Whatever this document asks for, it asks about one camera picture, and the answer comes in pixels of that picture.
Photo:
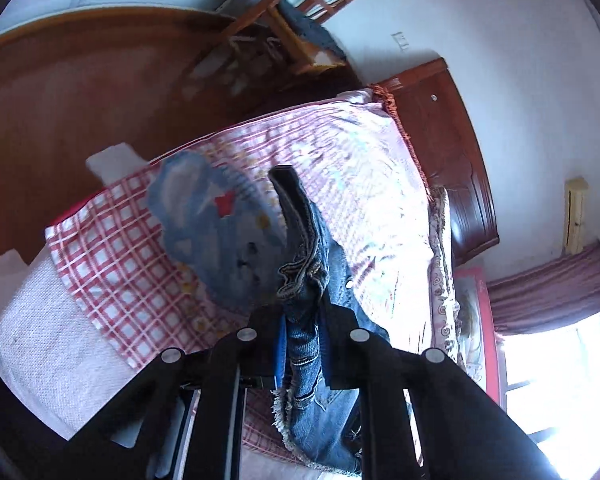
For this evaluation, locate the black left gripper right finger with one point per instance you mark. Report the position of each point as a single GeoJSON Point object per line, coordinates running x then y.
{"type": "Point", "coordinates": [422, 417]}

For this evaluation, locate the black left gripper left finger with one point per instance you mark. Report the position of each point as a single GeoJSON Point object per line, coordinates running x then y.
{"type": "Point", "coordinates": [181, 416]}

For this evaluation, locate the blue denim jeans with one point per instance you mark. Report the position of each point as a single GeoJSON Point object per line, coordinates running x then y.
{"type": "Point", "coordinates": [319, 425]}

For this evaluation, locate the floral patterned quilt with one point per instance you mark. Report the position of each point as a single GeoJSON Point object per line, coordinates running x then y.
{"type": "Point", "coordinates": [444, 306]}

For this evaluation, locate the pink checked bed sheet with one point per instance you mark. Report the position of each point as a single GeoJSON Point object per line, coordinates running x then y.
{"type": "Point", "coordinates": [179, 253]}

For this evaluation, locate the purple curtain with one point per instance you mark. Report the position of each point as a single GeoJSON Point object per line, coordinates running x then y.
{"type": "Point", "coordinates": [558, 293]}

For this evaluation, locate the dark wooden headboard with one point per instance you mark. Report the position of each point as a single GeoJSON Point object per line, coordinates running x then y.
{"type": "Point", "coordinates": [435, 117]}

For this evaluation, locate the orange fringed blanket edge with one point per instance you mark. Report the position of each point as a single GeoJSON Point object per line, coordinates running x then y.
{"type": "Point", "coordinates": [390, 106]}

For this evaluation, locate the dark cushion on chair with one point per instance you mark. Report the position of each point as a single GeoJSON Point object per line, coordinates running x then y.
{"type": "Point", "coordinates": [308, 29]}

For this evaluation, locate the wooden chair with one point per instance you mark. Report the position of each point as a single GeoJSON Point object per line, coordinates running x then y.
{"type": "Point", "coordinates": [305, 57]}

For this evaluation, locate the window with frame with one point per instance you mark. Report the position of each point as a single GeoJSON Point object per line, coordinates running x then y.
{"type": "Point", "coordinates": [550, 387]}

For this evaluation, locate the pink bed guard rail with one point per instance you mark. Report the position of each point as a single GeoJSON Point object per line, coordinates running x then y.
{"type": "Point", "coordinates": [476, 334]}

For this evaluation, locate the white wall air conditioner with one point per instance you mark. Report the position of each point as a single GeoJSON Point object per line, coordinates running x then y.
{"type": "Point", "coordinates": [576, 190]}

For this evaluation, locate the white wall socket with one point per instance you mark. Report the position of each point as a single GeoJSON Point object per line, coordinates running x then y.
{"type": "Point", "coordinates": [400, 41]}

